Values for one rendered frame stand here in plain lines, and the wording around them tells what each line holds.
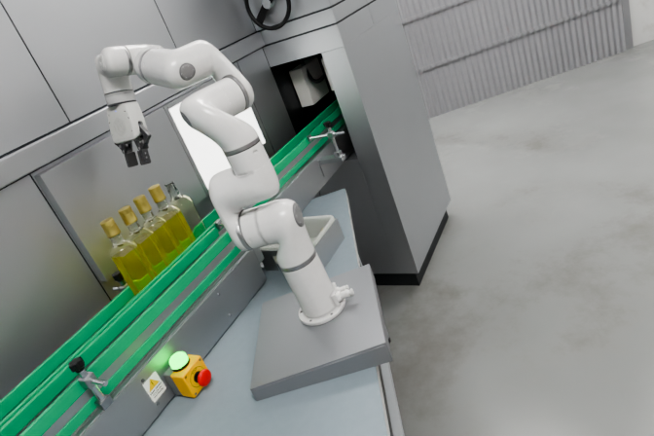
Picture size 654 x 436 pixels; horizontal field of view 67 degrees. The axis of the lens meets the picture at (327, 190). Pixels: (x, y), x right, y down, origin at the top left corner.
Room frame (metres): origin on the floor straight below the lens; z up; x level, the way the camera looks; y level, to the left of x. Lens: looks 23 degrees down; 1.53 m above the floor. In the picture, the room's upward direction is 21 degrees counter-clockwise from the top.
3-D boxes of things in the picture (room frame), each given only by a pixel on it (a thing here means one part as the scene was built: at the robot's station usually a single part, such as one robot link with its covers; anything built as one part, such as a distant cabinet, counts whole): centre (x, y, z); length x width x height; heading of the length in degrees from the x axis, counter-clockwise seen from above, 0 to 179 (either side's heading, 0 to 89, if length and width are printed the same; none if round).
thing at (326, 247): (1.44, 0.16, 0.79); 0.27 x 0.17 x 0.08; 55
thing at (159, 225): (1.32, 0.49, 0.99); 0.06 x 0.06 x 0.21; 56
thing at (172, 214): (1.36, 0.45, 0.99); 0.06 x 0.06 x 0.21; 55
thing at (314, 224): (1.43, 0.14, 0.80); 0.22 x 0.17 x 0.09; 55
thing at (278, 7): (2.14, -0.06, 1.49); 0.21 x 0.05 x 0.21; 55
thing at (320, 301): (1.05, 0.11, 0.87); 0.16 x 0.13 x 0.15; 81
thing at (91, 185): (1.65, 0.42, 1.15); 0.90 x 0.03 x 0.34; 145
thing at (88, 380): (0.87, 0.59, 0.94); 0.07 x 0.04 x 0.13; 55
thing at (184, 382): (1.00, 0.48, 0.79); 0.07 x 0.07 x 0.07; 55
